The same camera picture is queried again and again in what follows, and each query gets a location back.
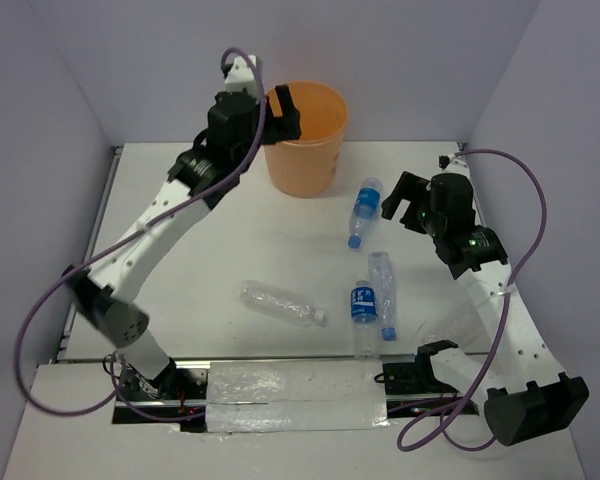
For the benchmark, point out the clear bottle blue cap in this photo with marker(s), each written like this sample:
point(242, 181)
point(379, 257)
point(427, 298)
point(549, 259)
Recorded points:
point(381, 277)

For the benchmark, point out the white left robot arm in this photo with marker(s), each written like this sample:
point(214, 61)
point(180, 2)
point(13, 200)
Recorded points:
point(201, 176)

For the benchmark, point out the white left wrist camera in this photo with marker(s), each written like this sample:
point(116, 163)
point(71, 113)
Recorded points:
point(238, 76)

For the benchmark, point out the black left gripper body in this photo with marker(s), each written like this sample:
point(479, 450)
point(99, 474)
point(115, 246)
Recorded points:
point(240, 156)

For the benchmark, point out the clear bottle white cap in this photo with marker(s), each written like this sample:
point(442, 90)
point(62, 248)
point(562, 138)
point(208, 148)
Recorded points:
point(281, 304)

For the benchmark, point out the orange plastic bin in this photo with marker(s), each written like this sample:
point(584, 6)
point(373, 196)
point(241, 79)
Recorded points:
point(306, 167)

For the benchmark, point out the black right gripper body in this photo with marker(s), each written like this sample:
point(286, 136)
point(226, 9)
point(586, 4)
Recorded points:
point(433, 219)

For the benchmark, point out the blue label bottle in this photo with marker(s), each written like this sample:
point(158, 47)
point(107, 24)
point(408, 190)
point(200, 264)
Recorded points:
point(364, 320)
point(364, 212)

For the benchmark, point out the blue label bottle front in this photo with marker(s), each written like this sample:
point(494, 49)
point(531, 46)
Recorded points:
point(364, 320)

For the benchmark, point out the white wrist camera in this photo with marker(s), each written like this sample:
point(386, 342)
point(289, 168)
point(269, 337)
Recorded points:
point(452, 163)
point(238, 76)

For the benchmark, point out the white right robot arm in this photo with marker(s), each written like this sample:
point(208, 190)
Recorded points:
point(520, 389)

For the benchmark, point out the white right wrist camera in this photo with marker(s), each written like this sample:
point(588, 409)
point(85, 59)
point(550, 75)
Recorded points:
point(452, 163)

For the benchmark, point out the silver tape patch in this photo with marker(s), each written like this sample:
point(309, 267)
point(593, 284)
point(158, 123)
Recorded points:
point(288, 396)

